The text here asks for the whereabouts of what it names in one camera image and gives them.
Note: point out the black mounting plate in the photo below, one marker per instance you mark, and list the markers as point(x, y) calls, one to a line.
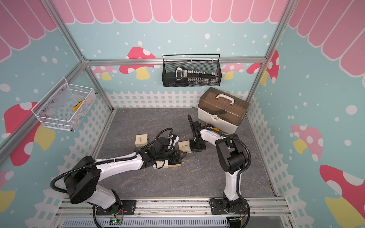
point(125, 207)
point(225, 206)

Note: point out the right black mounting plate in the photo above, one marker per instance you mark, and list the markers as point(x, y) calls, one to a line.
point(225, 206)

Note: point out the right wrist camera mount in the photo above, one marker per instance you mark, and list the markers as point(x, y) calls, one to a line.
point(194, 126)

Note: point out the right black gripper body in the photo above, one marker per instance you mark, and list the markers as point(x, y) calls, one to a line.
point(197, 147)

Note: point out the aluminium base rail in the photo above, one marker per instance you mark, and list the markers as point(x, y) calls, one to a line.
point(175, 213)

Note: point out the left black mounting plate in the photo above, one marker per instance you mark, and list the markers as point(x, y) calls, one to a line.
point(125, 207)

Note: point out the black socket bit set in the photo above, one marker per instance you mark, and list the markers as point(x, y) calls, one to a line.
point(192, 77)

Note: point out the cream tan-drawer jewelry box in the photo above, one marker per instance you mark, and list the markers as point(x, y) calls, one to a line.
point(165, 165)

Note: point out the white wire wall basket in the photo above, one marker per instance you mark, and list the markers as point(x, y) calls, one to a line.
point(54, 111)

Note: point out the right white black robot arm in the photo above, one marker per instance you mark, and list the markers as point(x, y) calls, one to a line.
point(234, 158)

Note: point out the black wire wall basket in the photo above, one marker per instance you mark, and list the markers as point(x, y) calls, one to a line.
point(198, 62)

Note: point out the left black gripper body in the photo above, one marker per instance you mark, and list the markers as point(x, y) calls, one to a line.
point(169, 155)

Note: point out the brown lid white toolbox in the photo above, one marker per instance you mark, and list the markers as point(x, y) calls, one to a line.
point(224, 111)

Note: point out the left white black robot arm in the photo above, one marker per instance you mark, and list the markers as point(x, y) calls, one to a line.
point(81, 183)

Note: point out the yellow black utility knife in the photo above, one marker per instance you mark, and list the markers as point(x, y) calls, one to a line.
point(75, 108)

